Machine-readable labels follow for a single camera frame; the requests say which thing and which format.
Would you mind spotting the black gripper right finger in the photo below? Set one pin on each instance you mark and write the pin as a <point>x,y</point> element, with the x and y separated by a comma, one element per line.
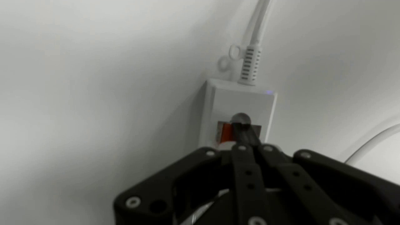
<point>332,183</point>

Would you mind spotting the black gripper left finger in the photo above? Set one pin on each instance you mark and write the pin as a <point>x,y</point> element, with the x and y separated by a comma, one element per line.
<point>245,188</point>

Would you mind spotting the white power strip red switch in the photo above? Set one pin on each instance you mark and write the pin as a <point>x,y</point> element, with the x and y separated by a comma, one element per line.
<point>232,101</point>

